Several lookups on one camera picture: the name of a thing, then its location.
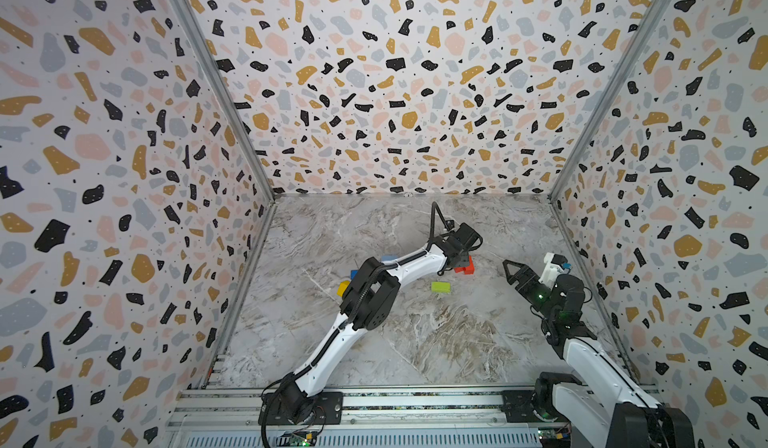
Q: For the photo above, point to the lime green block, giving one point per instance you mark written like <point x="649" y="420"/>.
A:
<point x="441" y="287"/>

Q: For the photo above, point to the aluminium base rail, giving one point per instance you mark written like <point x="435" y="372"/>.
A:
<point x="386" y="416"/>

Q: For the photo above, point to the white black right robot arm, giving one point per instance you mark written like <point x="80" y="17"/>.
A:
<point x="600" y="401"/>

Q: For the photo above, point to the right wall corner aluminium post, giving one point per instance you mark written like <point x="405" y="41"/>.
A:
<point x="623" y="70"/>

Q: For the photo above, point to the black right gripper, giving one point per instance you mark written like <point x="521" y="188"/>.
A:
<point x="534" y="280"/>

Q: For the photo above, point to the left wall corner aluminium post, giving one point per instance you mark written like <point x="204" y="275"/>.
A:
<point x="209" y="68"/>

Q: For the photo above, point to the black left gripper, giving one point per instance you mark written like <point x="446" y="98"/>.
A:
<point x="463" y="260"/>

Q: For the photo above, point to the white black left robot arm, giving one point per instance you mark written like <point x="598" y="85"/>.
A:
<point x="366" y="303"/>

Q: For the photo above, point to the wall corner aluminium post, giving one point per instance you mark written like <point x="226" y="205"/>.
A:
<point x="623" y="70"/>
<point x="209" y="68"/>

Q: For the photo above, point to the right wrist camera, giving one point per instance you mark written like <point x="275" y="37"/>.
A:
<point x="555" y="265"/>

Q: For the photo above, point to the yellow arch block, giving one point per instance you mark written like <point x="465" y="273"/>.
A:
<point x="343" y="286"/>

